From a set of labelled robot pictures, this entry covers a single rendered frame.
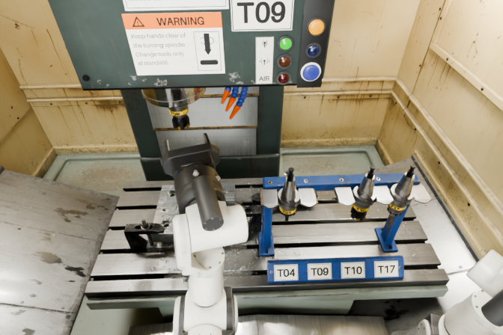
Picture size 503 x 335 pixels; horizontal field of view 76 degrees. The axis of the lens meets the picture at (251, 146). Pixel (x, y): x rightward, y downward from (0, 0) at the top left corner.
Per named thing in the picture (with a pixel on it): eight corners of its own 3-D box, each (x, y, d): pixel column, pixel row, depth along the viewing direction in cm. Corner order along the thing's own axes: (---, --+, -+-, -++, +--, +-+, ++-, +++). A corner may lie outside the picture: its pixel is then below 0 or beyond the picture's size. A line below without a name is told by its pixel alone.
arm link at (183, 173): (216, 132, 68) (230, 169, 59) (220, 165, 74) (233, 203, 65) (156, 143, 65) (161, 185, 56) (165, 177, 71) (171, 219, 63)
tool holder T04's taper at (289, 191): (293, 188, 95) (295, 171, 90) (299, 199, 91) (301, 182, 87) (278, 191, 94) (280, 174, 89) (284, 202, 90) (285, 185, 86)
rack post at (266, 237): (275, 256, 114) (278, 200, 95) (259, 256, 113) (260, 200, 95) (272, 232, 121) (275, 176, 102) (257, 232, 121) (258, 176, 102)
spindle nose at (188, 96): (202, 73, 90) (197, 31, 82) (211, 103, 78) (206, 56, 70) (143, 81, 87) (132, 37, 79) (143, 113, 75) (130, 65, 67)
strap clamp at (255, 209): (261, 231, 121) (261, 206, 112) (226, 232, 121) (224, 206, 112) (260, 224, 124) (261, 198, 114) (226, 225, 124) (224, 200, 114)
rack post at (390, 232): (397, 251, 114) (426, 195, 95) (382, 252, 114) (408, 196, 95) (388, 228, 122) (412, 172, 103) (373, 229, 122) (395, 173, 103)
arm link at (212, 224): (230, 206, 66) (245, 253, 57) (177, 214, 63) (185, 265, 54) (233, 164, 59) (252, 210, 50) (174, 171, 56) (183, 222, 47)
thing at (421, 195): (433, 203, 92) (435, 202, 91) (415, 204, 92) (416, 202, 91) (423, 185, 97) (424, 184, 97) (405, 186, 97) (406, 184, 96)
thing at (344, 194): (357, 206, 91) (358, 204, 91) (338, 206, 91) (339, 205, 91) (350, 188, 97) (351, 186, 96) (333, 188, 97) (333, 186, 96)
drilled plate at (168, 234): (235, 239, 114) (234, 231, 111) (153, 242, 114) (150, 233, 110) (235, 191, 132) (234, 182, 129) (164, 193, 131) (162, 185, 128)
